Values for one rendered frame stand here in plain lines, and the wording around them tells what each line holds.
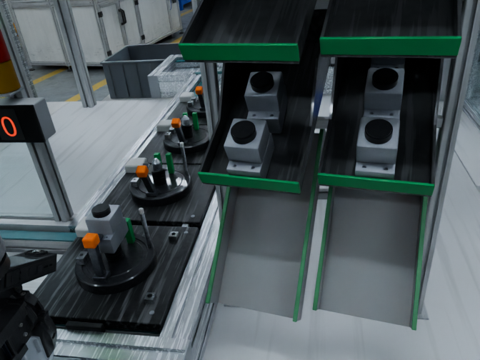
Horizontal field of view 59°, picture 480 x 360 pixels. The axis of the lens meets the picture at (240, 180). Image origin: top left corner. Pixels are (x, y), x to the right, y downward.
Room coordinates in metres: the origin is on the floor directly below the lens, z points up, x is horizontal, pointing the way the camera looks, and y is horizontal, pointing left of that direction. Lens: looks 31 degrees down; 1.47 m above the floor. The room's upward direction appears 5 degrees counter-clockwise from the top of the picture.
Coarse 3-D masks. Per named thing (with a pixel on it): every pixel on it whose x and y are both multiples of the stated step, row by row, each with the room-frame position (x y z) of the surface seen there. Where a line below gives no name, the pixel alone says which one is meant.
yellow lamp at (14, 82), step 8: (0, 64) 0.72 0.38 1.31; (8, 64) 0.73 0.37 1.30; (0, 72) 0.72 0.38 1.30; (8, 72) 0.73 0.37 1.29; (0, 80) 0.72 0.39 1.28; (8, 80) 0.72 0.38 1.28; (16, 80) 0.74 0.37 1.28; (0, 88) 0.71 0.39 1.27; (8, 88) 0.72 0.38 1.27; (16, 88) 0.73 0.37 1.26
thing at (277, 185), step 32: (320, 32) 0.66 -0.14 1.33; (224, 64) 0.58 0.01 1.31; (256, 64) 0.66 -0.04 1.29; (288, 64) 0.64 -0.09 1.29; (320, 64) 0.55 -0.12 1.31; (224, 96) 0.57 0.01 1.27; (288, 96) 0.58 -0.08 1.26; (320, 96) 0.55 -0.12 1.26; (224, 128) 0.56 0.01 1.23; (288, 128) 0.53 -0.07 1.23; (224, 160) 0.50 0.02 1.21; (288, 160) 0.48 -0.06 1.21; (288, 192) 0.44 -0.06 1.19
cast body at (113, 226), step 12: (108, 204) 0.60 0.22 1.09; (96, 216) 0.57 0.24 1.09; (108, 216) 0.57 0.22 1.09; (120, 216) 0.60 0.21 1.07; (96, 228) 0.57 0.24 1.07; (108, 228) 0.56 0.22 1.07; (120, 228) 0.59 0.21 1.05; (108, 240) 0.55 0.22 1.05; (120, 240) 0.58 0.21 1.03; (108, 252) 0.55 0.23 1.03
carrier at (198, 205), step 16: (144, 160) 0.95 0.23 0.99; (160, 160) 0.88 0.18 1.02; (128, 176) 0.91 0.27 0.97; (160, 176) 0.82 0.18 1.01; (176, 176) 0.85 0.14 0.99; (192, 176) 0.88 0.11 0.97; (112, 192) 0.84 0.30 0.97; (128, 192) 0.84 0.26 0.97; (144, 192) 0.80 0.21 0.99; (160, 192) 0.79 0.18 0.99; (176, 192) 0.78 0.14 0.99; (192, 192) 0.81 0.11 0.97; (208, 192) 0.80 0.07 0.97; (128, 208) 0.77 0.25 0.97; (144, 208) 0.76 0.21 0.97; (160, 208) 0.76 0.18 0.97; (176, 208) 0.75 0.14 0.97; (192, 208) 0.75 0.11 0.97; (208, 208) 0.76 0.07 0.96; (160, 224) 0.71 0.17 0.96; (176, 224) 0.70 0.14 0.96; (192, 224) 0.70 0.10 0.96
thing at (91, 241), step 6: (90, 234) 0.54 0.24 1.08; (96, 234) 0.54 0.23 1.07; (102, 234) 0.56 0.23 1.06; (84, 240) 0.53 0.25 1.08; (90, 240) 0.53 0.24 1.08; (96, 240) 0.53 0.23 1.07; (84, 246) 0.53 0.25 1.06; (90, 246) 0.53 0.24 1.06; (96, 246) 0.53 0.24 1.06; (90, 252) 0.53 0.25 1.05; (96, 252) 0.53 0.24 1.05; (90, 258) 0.53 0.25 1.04; (96, 258) 0.53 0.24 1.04; (96, 264) 0.53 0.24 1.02; (102, 264) 0.53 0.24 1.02; (96, 270) 0.53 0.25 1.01; (102, 270) 0.53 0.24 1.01
